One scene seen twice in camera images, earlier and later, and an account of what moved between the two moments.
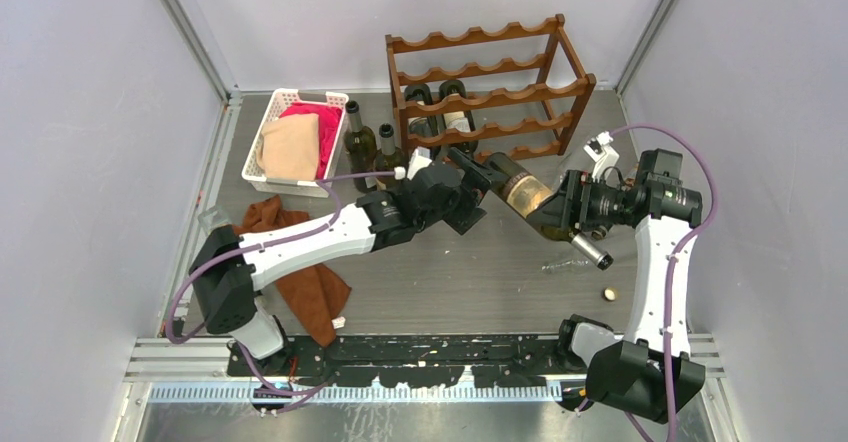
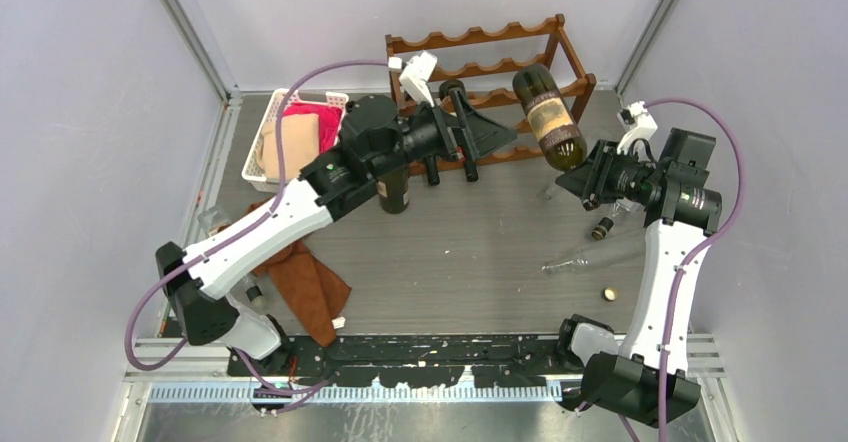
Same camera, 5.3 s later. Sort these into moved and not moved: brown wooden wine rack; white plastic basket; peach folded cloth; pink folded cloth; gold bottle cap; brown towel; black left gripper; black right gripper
Moved: black right gripper; black left gripper
Not moved: peach folded cloth; pink folded cloth; brown towel; brown wooden wine rack; white plastic basket; gold bottle cap
